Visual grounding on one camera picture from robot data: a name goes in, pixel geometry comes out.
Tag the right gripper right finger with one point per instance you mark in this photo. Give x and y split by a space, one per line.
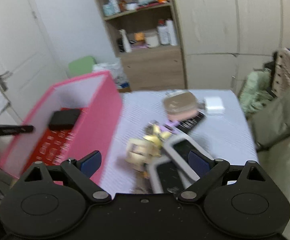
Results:
210 173

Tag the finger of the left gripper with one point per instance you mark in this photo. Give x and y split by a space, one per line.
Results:
6 130

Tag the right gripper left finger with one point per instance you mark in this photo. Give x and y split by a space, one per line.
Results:
78 173

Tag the silver wifi router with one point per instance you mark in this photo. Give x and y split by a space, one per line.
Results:
182 152

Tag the silver ZDX router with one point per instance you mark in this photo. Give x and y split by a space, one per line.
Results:
164 176

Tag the pink storage box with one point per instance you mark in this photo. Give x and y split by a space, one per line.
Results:
101 102

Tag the red paper sheet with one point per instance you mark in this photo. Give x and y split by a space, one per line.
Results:
50 145

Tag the white patterned bed cover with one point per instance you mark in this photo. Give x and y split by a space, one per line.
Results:
226 136

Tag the black phone battery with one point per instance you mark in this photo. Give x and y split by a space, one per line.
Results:
188 125

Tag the black rectangular box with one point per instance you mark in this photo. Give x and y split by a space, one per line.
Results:
64 119

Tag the white charger cube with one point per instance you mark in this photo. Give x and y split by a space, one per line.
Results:
214 105

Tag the gold pink round case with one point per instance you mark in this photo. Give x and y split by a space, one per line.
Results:
180 105

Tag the white door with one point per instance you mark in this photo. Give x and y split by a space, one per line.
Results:
28 66

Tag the green folding table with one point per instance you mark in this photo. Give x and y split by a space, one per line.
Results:
81 66

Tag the white spray bottle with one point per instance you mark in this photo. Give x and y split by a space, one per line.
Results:
126 43

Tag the beige wardrobe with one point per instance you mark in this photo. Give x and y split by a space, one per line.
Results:
224 40

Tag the white cream jar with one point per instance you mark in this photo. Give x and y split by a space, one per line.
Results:
152 39

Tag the wooden bookshelf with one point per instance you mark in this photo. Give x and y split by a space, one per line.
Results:
146 68

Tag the purple star keychain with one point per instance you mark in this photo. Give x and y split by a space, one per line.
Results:
169 126

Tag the yellow star keychain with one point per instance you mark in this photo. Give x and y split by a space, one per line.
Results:
155 135

